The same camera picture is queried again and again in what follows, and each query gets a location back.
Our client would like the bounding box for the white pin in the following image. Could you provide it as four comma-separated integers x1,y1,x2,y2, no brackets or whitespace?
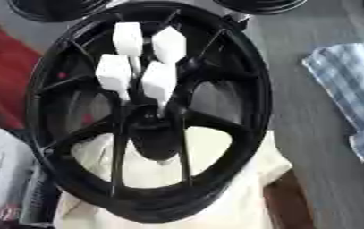
150,26,188,64
94,54,135,102
111,21,146,75
139,61,179,118

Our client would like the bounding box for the black spoked wheel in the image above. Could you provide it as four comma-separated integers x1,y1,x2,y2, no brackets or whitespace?
23,2,275,224

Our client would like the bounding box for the cream white stand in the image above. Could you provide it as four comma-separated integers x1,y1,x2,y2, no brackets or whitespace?
51,126,294,229

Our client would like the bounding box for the black round tyre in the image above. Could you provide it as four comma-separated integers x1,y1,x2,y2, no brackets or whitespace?
211,0,310,16
6,0,114,23

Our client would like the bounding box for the blue white checked cloth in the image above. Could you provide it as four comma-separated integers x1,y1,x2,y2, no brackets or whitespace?
301,40,364,164

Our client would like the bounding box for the red cloth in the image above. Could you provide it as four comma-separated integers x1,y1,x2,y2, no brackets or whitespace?
0,20,44,131

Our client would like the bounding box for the white paper sheet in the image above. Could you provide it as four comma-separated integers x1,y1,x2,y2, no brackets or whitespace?
0,116,38,222

